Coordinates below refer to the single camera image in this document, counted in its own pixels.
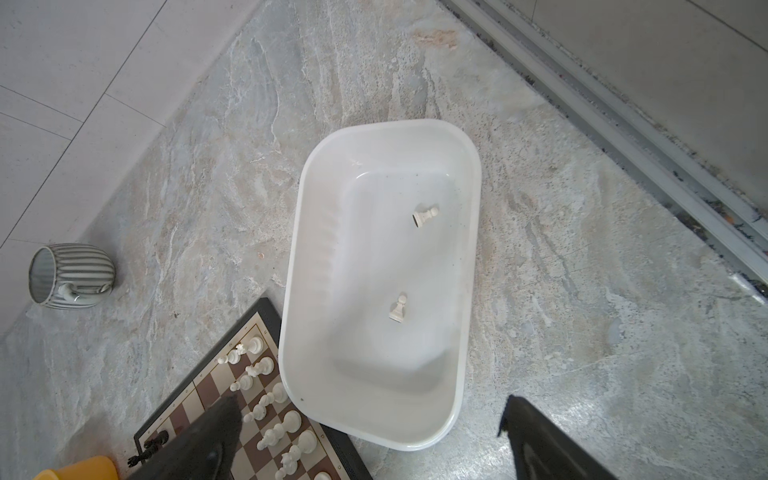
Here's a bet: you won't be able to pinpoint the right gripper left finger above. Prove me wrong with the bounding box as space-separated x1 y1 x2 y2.
130 396 243 479

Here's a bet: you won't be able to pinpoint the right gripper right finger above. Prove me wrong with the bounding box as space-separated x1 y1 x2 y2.
498 395 617 480

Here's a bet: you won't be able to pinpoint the yellow plastic tray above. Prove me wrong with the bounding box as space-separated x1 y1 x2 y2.
34 455 119 480

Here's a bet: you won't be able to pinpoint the black chess pieces on board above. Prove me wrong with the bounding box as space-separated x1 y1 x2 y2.
127 430 169 468

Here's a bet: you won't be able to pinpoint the white chess pieces on board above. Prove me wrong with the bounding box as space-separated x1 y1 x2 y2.
209 328 343 479

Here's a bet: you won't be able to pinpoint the white chess piece in tray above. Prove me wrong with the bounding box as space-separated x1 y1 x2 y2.
388 293 408 323

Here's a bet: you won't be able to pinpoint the brown white chessboard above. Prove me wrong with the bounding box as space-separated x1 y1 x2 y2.
128 297 371 479

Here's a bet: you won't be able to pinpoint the white plastic tray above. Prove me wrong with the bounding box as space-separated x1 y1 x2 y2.
278 119 482 451

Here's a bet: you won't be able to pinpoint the white ribbed ceramic cup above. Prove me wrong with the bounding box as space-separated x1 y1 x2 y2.
28 243 116 310

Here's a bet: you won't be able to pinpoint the white pawn in tray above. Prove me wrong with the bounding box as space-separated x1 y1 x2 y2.
412 205 440 228

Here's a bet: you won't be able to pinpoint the aluminium rail frame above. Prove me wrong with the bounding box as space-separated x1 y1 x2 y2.
444 1 767 304

